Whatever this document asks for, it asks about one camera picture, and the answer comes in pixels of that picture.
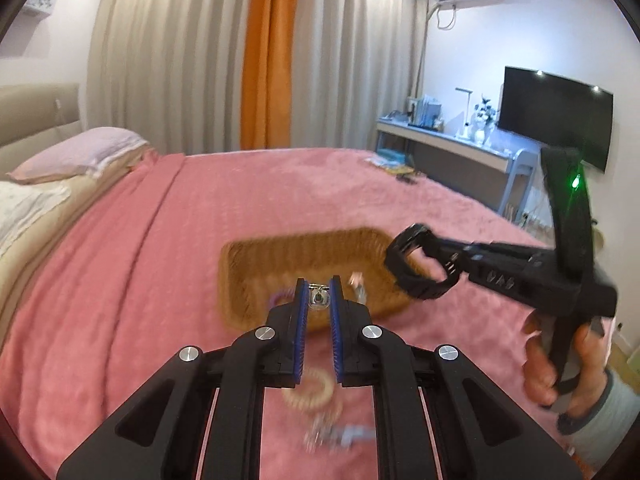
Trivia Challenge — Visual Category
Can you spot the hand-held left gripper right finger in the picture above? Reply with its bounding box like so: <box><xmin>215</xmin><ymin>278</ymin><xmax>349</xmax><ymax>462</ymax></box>
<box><xmin>328</xmin><ymin>275</ymin><xmax>584</xmax><ymax>480</ymax></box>

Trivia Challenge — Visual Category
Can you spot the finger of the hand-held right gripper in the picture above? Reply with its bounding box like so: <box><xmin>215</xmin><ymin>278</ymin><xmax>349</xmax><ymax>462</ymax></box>
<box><xmin>422</xmin><ymin>234</ymin><xmax>473</xmax><ymax>255</ymax></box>
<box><xmin>439</xmin><ymin>252</ymin><xmax>473</xmax><ymax>287</ymax></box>

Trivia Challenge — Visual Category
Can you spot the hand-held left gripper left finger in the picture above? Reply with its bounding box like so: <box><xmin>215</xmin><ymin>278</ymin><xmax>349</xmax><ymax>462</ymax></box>
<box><xmin>56</xmin><ymin>278</ymin><xmax>308</xmax><ymax>480</ymax></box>

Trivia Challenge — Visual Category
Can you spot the silver charm with dark stone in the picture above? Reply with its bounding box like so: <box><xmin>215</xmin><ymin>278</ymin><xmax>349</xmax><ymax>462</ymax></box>
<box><xmin>307</xmin><ymin>283</ymin><xmax>332</xmax><ymax>312</ymax></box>

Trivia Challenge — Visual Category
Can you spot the black wrist watch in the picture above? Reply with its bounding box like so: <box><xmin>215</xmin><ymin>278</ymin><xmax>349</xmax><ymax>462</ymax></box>
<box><xmin>384</xmin><ymin>223</ymin><xmax>462</xmax><ymax>302</ymax></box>

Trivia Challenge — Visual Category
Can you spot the cream spiral bracelet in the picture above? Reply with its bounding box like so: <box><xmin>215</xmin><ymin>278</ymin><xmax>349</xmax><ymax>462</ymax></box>
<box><xmin>281</xmin><ymin>367</ymin><xmax>335</xmax><ymax>412</ymax></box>

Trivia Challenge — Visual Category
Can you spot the brown wicker basket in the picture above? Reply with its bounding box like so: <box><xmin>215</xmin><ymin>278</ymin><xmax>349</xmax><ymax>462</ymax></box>
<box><xmin>220</xmin><ymin>227</ymin><xmax>437</xmax><ymax>334</ymax></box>

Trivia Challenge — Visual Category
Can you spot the clear crystal bead bracelet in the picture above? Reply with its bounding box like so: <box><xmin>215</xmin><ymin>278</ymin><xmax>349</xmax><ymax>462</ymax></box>
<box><xmin>303</xmin><ymin>409</ymin><xmax>343</xmax><ymax>450</ymax></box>

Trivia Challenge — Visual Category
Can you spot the light blue hair clip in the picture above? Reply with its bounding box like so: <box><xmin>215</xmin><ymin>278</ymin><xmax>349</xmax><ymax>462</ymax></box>
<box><xmin>341</xmin><ymin>425</ymin><xmax>377</xmax><ymax>445</ymax></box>

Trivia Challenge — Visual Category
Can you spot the person's right forearm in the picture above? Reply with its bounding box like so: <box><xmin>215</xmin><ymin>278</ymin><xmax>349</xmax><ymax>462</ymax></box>
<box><xmin>556</xmin><ymin>369</ymin><xmax>640</xmax><ymax>467</ymax></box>

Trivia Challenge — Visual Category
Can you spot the person's right hand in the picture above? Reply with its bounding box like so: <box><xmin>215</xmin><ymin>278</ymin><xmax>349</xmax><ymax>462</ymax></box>
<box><xmin>522</xmin><ymin>310</ymin><xmax>616</xmax><ymax>416</ymax></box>

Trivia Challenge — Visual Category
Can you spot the grey white desk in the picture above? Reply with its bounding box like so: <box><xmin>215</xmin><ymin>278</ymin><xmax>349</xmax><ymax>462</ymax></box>
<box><xmin>375</xmin><ymin>116</ymin><xmax>536</xmax><ymax>212</ymax></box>

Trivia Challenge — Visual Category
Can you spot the light blue chair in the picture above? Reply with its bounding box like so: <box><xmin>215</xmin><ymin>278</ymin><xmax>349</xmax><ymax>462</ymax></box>
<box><xmin>500</xmin><ymin>148</ymin><xmax>540</xmax><ymax>217</ymax></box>

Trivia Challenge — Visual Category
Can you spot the colourful picture book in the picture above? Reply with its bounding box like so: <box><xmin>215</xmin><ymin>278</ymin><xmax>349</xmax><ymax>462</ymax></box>
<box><xmin>364</xmin><ymin>155</ymin><xmax>417</xmax><ymax>170</ymax></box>

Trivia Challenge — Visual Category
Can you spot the white vase with flowers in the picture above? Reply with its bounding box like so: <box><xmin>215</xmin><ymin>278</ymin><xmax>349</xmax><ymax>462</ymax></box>
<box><xmin>472</xmin><ymin>92</ymin><xmax>499</xmax><ymax>147</ymax></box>

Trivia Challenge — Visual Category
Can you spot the row of books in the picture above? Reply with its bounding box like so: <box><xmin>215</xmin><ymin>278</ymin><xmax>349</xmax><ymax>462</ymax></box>
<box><xmin>407</xmin><ymin>94</ymin><xmax>444</xmax><ymax>129</ymax></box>

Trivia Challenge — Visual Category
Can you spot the white desk lamp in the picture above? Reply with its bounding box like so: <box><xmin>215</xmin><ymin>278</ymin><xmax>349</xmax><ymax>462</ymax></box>
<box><xmin>454</xmin><ymin>87</ymin><xmax>477</xmax><ymax>139</ymax></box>

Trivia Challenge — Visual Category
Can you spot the pink fleece blanket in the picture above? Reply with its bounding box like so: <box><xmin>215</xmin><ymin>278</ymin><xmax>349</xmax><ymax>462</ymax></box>
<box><xmin>0</xmin><ymin>147</ymin><xmax>621</xmax><ymax>480</ymax></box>

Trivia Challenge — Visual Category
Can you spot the black television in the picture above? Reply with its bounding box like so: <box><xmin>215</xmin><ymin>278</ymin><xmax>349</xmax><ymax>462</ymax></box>
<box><xmin>497</xmin><ymin>66</ymin><xmax>615</xmax><ymax>174</ymax></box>

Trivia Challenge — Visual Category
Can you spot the beige curtain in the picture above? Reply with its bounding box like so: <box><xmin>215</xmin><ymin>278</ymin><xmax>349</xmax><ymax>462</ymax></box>
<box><xmin>85</xmin><ymin>0</ymin><xmax>257</xmax><ymax>154</ymax></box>
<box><xmin>290</xmin><ymin>0</ymin><xmax>432</xmax><ymax>151</ymax></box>

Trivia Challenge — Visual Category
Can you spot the beige bed sheet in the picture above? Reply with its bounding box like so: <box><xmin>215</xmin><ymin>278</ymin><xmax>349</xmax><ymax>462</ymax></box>
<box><xmin>0</xmin><ymin>149</ymin><xmax>166</xmax><ymax>321</ymax></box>

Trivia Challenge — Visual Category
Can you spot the orange curtain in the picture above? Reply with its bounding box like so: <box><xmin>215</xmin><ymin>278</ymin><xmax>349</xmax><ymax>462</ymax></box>
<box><xmin>240</xmin><ymin>0</ymin><xmax>307</xmax><ymax>151</ymax></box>

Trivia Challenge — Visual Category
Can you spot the purple pillow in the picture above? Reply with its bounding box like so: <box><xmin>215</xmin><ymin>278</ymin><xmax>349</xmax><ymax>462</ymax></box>
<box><xmin>7</xmin><ymin>127</ymin><xmax>151</xmax><ymax>184</ymax></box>

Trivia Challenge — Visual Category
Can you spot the white floral pillow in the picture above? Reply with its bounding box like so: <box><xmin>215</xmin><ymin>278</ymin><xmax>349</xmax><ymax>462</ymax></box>
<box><xmin>0</xmin><ymin>180</ymin><xmax>71</xmax><ymax>257</ymax></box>

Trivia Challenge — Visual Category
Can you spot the beige padded headboard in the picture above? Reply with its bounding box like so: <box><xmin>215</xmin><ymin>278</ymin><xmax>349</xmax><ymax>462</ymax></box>
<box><xmin>0</xmin><ymin>82</ymin><xmax>84</xmax><ymax>161</ymax></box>

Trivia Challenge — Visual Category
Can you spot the purple bead bracelet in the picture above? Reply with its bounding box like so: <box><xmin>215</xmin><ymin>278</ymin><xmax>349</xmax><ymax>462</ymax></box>
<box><xmin>267</xmin><ymin>287</ymin><xmax>296</xmax><ymax>311</ymax></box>

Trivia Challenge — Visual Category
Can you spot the air conditioner hose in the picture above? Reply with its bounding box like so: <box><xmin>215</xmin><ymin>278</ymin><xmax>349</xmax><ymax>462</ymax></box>
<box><xmin>434</xmin><ymin>2</ymin><xmax>459</xmax><ymax>31</ymax></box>

